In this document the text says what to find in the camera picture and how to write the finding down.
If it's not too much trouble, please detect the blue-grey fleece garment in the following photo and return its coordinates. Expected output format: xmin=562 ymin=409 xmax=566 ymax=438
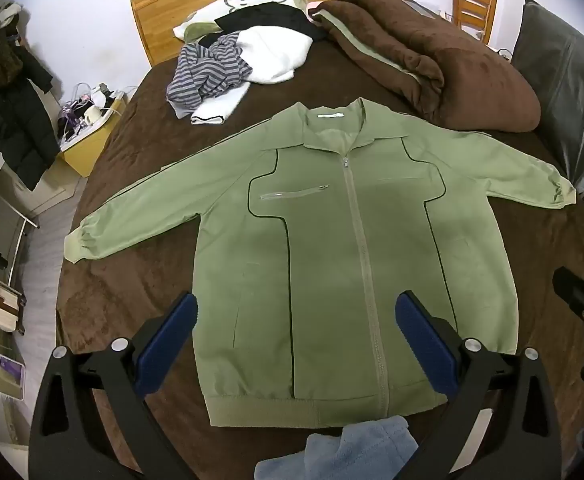
xmin=254 ymin=415 xmax=420 ymax=480

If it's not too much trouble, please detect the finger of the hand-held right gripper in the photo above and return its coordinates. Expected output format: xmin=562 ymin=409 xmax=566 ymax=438
xmin=553 ymin=266 xmax=584 ymax=391

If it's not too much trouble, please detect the folded brown duvet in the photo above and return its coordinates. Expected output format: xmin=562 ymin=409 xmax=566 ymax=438
xmin=317 ymin=0 xmax=542 ymax=133

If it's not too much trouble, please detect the black garment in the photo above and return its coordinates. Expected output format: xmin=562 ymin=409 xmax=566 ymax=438
xmin=199 ymin=2 xmax=329 ymax=48

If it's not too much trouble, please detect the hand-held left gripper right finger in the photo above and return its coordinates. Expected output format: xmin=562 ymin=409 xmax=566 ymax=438
xmin=394 ymin=290 xmax=563 ymax=480

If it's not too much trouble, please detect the yellow nightstand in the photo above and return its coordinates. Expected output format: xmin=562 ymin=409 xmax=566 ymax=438
xmin=56 ymin=92 xmax=125 ymax=178

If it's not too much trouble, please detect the black hanging coat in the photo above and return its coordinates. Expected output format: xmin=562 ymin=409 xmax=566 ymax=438
xmin=0 ymin=35 xmax=60 ymax=191

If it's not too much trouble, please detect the grey pillow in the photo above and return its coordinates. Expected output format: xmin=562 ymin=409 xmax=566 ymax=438
xmin=511 ymin=0 xmax=584 ymax=196

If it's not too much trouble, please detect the green zip jacket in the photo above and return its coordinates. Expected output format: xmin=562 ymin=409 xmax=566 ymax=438
xmin=64 ymin=98 xmax=578 ymax=428

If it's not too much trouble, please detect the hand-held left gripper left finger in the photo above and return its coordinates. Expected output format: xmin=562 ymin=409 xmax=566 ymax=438
xmin=28 ymin=292 xmax=199 ymax=480

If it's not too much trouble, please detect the white fleece garment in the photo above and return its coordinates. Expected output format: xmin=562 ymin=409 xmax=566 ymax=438
xmin=190 ymin=27 xmax=313 ymax=125

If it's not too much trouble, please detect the grey striped garment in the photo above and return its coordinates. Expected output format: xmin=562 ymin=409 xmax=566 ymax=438
xmin=167 ymin=31 xmax=253 ymax=120

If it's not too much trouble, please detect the white shelf rack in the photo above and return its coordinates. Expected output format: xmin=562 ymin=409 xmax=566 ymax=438
xmin=0 ymin=165 xmax=40 ymax=336

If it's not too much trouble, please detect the wooden chair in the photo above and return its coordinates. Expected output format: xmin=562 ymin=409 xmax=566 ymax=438
xmin=453 ymin=0 xmax=498 ymax=46

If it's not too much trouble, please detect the brown bed blanket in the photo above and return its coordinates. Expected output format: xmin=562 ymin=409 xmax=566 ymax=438
xmin=54 ymin=40 xmax=584 ymax=480

